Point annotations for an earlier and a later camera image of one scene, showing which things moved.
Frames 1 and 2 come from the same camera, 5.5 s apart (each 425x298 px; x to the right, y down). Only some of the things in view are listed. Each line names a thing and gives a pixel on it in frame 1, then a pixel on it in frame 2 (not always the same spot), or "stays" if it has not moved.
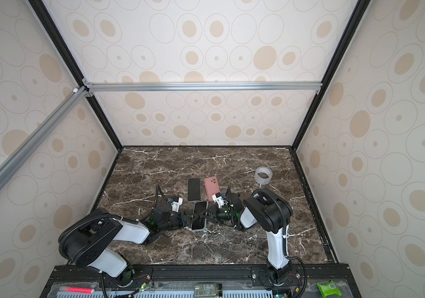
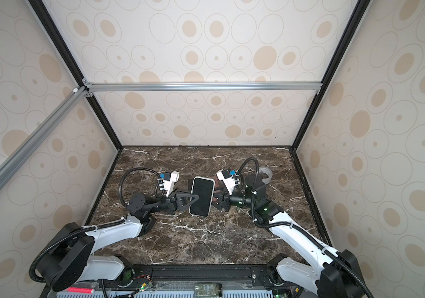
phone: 200,223 -> 203,187
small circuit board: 208,290 stays
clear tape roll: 265,169 stays
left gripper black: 186,221 -> 174,203
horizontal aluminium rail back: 89,87 stays
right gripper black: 214,215 -> 223,200
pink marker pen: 74,289 stays
